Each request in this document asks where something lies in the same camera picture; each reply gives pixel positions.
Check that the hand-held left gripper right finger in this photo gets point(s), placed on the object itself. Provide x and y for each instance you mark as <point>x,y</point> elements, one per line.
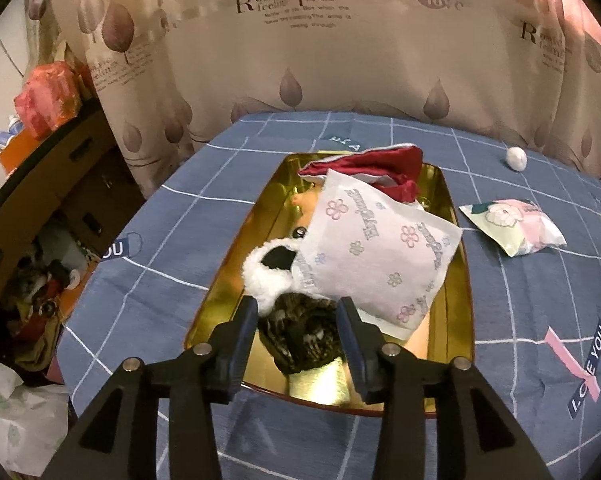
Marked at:
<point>355,355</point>

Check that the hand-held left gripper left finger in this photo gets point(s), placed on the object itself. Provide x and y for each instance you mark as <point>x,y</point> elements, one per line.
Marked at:
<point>240,350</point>

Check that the dark patterned cloth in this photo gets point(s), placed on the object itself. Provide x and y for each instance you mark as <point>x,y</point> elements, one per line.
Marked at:
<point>300,330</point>

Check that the white fluffy sock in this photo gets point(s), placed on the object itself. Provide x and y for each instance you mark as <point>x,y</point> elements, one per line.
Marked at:
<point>253,280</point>

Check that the white floral tissue packet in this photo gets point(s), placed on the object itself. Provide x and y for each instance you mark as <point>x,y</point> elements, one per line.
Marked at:
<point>380,250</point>

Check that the gold metal tin tray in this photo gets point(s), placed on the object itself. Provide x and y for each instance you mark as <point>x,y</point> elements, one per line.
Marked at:
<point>260,215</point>

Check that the orange plush toy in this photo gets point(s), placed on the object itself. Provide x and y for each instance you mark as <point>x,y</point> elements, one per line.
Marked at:
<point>305,205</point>

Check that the blue checked blanket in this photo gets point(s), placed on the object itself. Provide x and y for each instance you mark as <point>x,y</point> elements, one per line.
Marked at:
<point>170,240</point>

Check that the green and pink packet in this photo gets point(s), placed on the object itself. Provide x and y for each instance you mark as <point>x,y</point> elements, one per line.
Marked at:
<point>510,220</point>

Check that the pile of clutter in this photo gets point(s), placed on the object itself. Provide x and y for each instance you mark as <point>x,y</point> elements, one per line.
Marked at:
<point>40,300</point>

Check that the brown cardboard box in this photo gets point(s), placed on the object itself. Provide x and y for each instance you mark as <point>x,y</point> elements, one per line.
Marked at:
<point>100,195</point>

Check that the white and green plastic bag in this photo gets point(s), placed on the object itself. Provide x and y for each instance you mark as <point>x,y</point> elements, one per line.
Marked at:
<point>15,410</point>

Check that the small white ball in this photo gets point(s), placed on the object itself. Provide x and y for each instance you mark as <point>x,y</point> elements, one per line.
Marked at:
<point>515,158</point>

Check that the wooden desk with drawers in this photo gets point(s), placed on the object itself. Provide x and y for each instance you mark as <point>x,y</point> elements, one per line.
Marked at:
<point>55,160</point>

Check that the orange box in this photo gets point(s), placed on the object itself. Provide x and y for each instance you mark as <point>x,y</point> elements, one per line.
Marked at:
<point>20,152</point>

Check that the beige leaf print curtain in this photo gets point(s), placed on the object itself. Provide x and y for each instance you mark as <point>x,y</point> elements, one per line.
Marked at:
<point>330,60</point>

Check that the blue and white bottle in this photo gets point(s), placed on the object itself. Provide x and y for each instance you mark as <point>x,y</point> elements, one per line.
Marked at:
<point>0,138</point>
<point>15,124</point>

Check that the red plastic bag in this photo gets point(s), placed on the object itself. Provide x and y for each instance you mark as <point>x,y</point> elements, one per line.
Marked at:
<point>45,95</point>

